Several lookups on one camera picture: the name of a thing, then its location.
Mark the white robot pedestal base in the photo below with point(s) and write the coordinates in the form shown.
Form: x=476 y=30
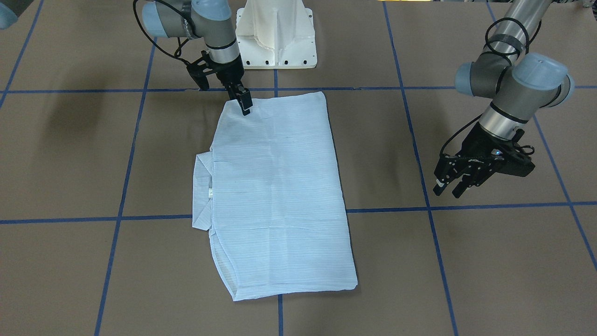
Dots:
x=276 y=35

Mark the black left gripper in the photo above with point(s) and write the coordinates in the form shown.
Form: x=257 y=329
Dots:
x=476 y=139

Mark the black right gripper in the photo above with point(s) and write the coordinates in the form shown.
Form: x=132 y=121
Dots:
x=229 y=73

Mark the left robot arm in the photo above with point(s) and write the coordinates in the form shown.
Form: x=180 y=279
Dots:
x=518 y=84

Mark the light blue button-up shirt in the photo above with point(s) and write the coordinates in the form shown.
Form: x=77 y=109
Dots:
x=268 y=193

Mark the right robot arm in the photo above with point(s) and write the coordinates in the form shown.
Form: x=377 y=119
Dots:
x=209 y=20

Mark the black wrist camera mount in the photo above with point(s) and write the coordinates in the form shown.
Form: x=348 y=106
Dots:
x=516 y=160
x=200 y=69

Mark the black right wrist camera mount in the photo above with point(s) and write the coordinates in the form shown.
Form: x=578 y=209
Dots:
x=200 y=69

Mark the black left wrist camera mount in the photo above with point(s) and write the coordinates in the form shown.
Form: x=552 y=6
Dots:
x=516 y=160

